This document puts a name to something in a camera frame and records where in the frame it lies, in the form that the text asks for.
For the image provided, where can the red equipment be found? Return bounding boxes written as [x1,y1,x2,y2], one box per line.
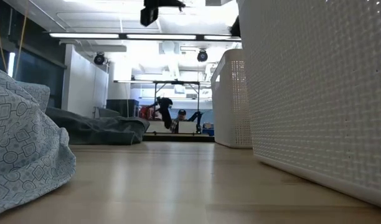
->
[139,105,156,121]

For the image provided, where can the black metal station frame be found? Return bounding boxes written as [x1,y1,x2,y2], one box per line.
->
[153,80,201,134]

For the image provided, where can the blue box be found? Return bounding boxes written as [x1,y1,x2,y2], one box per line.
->
[202,123,215,137]

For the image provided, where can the long ceiling light tube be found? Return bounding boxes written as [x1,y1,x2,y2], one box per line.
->
[49,32,120,39]
[126,34,197,40]
[204,35,242,42]

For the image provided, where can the grey monitor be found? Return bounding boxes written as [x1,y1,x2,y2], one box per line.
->
[96,107,120,118]

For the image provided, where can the white box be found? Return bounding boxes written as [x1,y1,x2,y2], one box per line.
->
[146,120,171,134]
[177,121,197,134]

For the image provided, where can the vertical white light strip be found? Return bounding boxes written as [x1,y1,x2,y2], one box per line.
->
[7,52,16,78]

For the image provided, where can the large white perforated laundry basket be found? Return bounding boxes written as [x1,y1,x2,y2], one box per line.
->
[237,0,381,210]

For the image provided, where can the person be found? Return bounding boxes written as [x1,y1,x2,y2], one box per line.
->
[171,109,188,134]

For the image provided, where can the light blue patterned cloth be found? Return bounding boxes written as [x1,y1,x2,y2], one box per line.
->
[0,65,77,217]

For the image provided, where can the slate grey garment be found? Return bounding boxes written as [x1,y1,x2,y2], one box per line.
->
[45,106,151,146]

